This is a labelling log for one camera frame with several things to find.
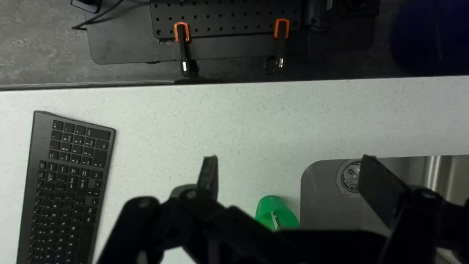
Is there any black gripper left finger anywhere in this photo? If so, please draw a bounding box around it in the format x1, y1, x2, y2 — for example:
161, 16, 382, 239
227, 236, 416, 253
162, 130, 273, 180
95, 154, 275, 264

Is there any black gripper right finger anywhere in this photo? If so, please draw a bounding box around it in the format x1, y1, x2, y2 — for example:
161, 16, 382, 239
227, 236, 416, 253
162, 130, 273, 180
357, 154, 469, 264

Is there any green plastic cup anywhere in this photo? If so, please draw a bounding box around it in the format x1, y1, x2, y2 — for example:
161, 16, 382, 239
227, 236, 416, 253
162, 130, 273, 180
253, 193, 301, 233

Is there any round metal sink fitting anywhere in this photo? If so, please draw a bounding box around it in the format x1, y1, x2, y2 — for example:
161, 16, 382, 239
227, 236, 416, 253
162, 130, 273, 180
339, 160, 363, 190

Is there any stainless steel sink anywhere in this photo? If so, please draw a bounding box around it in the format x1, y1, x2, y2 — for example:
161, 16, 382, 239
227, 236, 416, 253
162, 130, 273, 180
298, 154, 469, 231

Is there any orange and black clamp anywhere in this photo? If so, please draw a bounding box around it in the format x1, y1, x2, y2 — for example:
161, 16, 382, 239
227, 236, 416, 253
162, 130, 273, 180
171, 20, 200, 79
262, 17, 292, 75

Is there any dark grey computer keyboard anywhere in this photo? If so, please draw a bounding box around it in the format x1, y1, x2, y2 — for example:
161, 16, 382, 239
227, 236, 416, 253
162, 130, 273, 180
14, 110, 117, 264

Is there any dark blue chair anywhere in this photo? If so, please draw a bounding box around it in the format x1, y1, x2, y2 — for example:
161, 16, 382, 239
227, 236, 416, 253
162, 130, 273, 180
388, 0, 469, 76

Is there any black perforated board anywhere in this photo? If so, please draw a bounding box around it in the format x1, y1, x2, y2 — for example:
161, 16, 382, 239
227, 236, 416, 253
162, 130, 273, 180
147, 0, 307, 41

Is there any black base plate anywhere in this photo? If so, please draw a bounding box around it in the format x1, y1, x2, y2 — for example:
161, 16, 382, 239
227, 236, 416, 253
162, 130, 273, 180
86, 0, 377, 66

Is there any black cable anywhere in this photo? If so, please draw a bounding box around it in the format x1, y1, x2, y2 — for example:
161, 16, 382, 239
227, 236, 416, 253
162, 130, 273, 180
70, 0, 147, 32

